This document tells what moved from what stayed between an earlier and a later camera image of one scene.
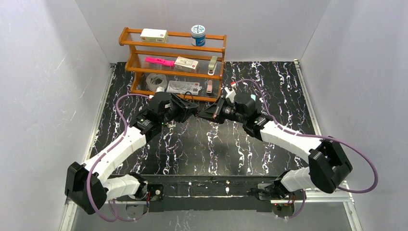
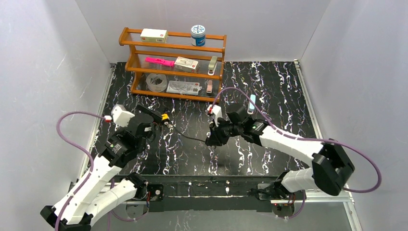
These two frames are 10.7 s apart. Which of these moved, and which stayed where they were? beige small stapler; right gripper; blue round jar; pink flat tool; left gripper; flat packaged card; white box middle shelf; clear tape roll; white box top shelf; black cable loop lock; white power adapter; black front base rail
Moved: white power adapter; black cable loop lock; left gripper; right gripper
Stayed: blue round jar; black front base rail; pink flat tool; white box top shelf; clear tape roll; white box middle shelf; flat packaged card; beige small stapler
